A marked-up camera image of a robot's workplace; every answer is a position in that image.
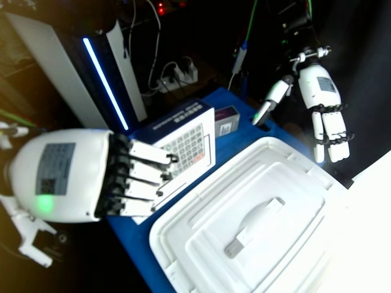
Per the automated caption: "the white cable with black plug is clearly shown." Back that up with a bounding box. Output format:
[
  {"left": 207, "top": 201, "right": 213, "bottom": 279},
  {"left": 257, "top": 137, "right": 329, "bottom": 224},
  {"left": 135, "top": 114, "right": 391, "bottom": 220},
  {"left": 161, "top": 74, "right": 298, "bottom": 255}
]
[{"left": 123, "top": 0, "right": 137, "bottom": 59}]

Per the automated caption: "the white tower with blue light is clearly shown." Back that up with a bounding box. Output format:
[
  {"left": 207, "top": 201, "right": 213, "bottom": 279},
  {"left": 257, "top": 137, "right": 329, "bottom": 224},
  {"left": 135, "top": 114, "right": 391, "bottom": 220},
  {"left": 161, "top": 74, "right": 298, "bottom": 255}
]
[{"left": 4, "top": 12, "right": 147, "bottom": 140}]

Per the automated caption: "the blue white calculator box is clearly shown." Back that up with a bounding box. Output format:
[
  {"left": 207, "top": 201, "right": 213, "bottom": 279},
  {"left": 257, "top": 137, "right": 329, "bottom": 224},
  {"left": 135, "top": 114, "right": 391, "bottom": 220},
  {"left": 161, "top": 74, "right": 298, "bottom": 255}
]
[{"left": 130, "top": 98, "right": 217, "bottom": 226}]

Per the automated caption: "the blue fabric cloth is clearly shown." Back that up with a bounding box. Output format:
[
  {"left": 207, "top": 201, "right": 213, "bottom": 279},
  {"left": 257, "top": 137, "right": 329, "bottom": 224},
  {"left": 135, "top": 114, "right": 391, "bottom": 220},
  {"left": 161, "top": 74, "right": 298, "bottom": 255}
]
[{"left": 106, "top": 87, "right": 326, "bottom": 293}]

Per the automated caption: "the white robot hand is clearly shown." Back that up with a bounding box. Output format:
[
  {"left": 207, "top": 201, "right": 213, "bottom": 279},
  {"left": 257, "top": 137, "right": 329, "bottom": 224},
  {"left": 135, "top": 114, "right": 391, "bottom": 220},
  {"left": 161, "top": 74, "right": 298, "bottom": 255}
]
[
  {"left": 252, "top": 63, "right": 355, "bottom": 164},
  {"left": 8, "top": 128, "right": 180, "bottom": 224}
]

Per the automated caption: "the small maroon box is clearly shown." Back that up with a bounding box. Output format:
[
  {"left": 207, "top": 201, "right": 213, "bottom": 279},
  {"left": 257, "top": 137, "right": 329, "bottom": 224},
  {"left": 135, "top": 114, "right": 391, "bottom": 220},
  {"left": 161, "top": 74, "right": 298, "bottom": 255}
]
[{"left": 213, "top": 105, "right": 241, "bottom": 137}]

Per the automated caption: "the white adapter with cable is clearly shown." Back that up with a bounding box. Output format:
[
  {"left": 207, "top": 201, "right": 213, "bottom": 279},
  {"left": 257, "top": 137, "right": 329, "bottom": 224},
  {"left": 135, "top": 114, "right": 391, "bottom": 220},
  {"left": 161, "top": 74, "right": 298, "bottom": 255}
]
[{"left": 227, "top": 39, "right": 249, "bottom": 91}]

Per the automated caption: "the black device with red lights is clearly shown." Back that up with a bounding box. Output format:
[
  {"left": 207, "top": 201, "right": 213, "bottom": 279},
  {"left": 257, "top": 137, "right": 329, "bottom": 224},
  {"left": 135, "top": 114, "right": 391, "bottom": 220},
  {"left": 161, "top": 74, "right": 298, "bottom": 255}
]
[{"left": 154, "top": 0, "right": 187, "bottom": 16}]

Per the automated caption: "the white plastic lid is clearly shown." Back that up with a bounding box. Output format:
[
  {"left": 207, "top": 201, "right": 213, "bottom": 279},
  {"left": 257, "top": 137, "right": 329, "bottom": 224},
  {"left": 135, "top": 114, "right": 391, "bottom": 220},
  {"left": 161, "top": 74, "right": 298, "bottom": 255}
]
[{"left": 148, "top": 136, "right": 349, "bottom": 293}]

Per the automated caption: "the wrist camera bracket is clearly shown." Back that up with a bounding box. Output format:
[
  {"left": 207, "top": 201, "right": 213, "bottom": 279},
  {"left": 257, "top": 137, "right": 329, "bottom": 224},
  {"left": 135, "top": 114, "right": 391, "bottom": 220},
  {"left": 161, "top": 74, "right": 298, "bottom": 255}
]
[{"left": 0, "top": 195, "right": 70, "bottom": 269}]

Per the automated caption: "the white power strip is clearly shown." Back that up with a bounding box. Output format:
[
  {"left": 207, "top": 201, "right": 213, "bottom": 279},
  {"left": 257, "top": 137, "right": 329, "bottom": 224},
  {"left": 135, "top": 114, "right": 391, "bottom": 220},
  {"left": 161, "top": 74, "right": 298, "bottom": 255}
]
[{"left": 157, "top": 56, "right": 199, "bottom": 94}]

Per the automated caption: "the green cable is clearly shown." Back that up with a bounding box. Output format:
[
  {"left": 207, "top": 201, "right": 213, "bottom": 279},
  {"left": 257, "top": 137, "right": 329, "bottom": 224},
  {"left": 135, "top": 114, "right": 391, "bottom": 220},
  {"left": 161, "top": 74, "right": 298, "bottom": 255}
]
[
  {"left": 246, "top": 0, "right": 259, "bottom": 42},
  {"left": 0, "top": 108, "right": 43, "bottom": 131}
]

